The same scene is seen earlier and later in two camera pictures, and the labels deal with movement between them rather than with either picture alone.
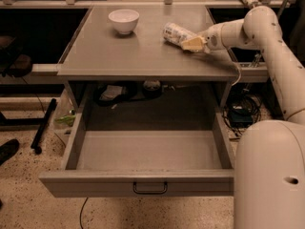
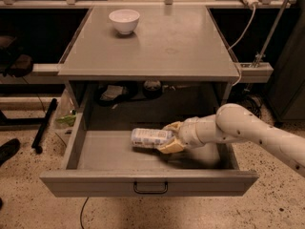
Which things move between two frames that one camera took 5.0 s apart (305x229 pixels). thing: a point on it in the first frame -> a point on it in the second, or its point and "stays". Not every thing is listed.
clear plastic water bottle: x=174 y=33 -> x=149 y=137
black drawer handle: x=150 y=192 stays
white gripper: x=211 y=38 -> x=190 y=133
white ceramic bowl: x=125 y=20 stays
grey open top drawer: x=144 y=163 stays
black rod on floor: x=36 y=142 stays
